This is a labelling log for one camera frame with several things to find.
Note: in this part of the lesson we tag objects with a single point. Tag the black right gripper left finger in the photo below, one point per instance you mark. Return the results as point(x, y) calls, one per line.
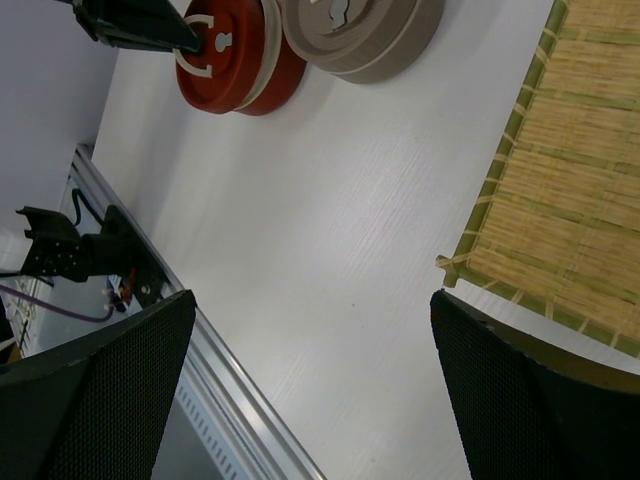
point(96, 407)

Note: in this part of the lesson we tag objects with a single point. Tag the bamboo mat tray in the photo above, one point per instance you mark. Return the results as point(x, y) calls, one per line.
point(555, 226)

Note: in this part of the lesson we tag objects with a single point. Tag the beige round lid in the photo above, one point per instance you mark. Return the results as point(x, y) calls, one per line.
point(329, 31)

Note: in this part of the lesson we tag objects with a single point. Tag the red steel container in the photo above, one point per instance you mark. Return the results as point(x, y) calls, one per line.
point(287, 76)

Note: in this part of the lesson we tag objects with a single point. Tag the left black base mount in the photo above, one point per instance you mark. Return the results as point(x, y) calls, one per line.
point(118, 249)

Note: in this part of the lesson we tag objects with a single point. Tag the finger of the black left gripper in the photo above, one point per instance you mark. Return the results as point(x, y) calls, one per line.
point(149, 25)

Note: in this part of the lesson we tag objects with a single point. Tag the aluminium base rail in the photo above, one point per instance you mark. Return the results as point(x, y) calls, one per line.
point(263, 443)

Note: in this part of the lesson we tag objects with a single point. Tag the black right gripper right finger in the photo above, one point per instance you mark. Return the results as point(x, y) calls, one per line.
point(526, 409)

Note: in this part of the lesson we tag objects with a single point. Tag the slotted cable duct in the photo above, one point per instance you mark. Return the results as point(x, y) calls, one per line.
point(218, 449)

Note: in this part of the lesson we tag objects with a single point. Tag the red round lid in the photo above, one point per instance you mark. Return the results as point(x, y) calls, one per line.
point(241, 43)

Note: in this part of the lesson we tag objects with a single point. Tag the beige steel container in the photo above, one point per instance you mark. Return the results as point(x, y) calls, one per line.
point(404, 49)

